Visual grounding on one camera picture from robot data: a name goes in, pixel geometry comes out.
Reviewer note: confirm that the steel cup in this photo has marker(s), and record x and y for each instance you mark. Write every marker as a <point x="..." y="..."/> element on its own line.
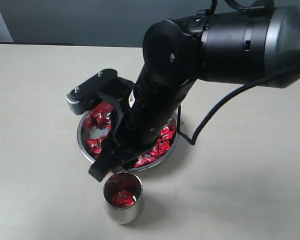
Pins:
<point x="118" y="182"/>

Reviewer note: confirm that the red candy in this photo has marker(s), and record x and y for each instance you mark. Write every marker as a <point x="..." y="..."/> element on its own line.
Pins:
<point x="99" y="115"/>
<point x="123" y="199"/>
<point x="94" y="146"/>
<point x="146" y="159"/>
<point x="165" y="139"/>

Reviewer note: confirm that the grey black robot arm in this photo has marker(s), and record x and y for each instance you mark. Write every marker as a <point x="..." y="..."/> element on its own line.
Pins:
<point x="258" y="46"/>

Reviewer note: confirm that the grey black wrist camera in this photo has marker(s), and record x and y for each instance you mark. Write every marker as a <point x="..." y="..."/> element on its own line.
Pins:
<point x="90" y="95"/>

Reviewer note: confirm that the round steel plate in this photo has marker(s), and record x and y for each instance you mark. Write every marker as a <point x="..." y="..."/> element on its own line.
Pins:
<point x="84" y="133"/>

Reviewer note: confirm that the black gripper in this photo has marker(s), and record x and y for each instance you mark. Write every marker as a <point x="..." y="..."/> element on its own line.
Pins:
<point x="136" y="128"/>

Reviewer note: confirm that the red wrapped candy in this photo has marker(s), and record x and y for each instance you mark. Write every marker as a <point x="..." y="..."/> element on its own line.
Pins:
<point x="99" y="115"/>
<point x="94" y="146"/>
<point x="146" y="159"/>
<point x="165" y="139"/>

